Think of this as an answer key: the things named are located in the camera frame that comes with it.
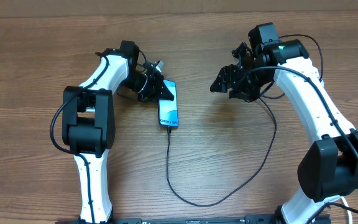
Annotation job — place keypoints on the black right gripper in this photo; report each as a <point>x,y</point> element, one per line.
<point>229,78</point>

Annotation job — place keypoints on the Samsung Galaxy smartphone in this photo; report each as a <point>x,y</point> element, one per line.
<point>168,109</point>

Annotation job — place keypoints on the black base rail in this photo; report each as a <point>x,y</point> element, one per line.
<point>197,220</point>

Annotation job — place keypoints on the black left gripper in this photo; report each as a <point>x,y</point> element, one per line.
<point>154,93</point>

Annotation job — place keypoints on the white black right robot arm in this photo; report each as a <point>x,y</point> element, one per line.
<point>329,170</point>

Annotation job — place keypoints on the cardboard wall panel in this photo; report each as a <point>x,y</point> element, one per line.
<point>62,8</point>

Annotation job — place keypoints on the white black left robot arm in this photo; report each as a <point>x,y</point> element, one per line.
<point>88,120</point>

